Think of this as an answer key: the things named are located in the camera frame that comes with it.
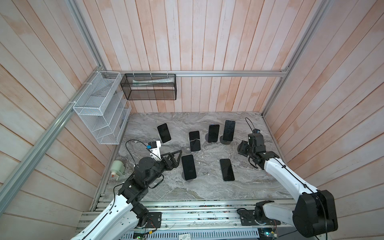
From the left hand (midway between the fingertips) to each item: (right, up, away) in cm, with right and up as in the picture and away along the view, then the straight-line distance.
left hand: (177, 156), depth 71 cm
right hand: (+39, +4, +17) cm, 43 cm away
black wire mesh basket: (-22, +43, +31) cm, 57 cm away
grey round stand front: (+2, -13, +12) cm, 18 cm away
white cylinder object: (-35, -9, +13) cm, 39 cm away
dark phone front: (+6, -8, +11) cm, 15 cm away
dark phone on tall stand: (+33, +14, +27) cm, 45 cm away
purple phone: (+10, +3, +27) cm, 29 cm away
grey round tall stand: (+31, +4, +33) cm, 45 cm away
